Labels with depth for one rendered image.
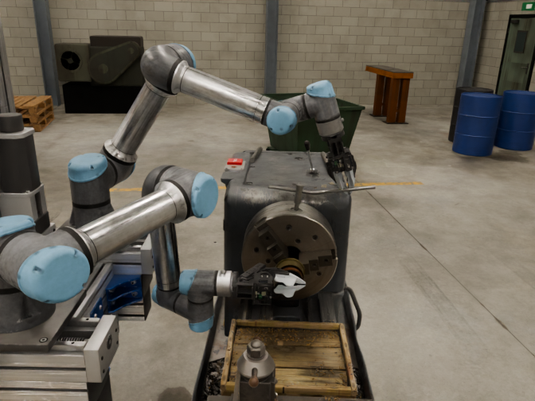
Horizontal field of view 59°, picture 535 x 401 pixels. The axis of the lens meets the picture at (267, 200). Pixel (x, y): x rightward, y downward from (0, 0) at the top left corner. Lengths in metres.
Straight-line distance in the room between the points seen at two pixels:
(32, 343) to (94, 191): 0.57
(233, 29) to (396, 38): 3.86
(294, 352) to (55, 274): 0.76
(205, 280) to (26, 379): 0.50
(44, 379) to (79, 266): 0.33
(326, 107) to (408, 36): 10.98
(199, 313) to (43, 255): 0.59
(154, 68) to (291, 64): 10.22
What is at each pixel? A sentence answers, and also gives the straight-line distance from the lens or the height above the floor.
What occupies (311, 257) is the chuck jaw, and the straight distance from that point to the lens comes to 1.51.
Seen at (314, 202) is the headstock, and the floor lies 1.22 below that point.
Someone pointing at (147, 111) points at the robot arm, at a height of 1.53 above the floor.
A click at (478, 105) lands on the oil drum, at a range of 7.69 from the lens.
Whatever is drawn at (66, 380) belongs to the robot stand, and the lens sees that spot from 1.23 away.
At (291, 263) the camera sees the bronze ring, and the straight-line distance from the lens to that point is 1.44.
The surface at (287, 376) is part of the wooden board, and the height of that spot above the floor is 0.88.
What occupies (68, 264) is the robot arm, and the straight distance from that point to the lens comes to 1.01.
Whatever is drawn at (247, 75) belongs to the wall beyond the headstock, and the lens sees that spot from 11.41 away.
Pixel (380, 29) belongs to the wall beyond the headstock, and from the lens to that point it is 12.07.
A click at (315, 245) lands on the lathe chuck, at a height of 1.13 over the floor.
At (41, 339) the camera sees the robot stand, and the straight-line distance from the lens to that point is 1.14.
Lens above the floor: 1.80
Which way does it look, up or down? 20 degrees down
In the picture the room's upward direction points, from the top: 2 degrees clockwise
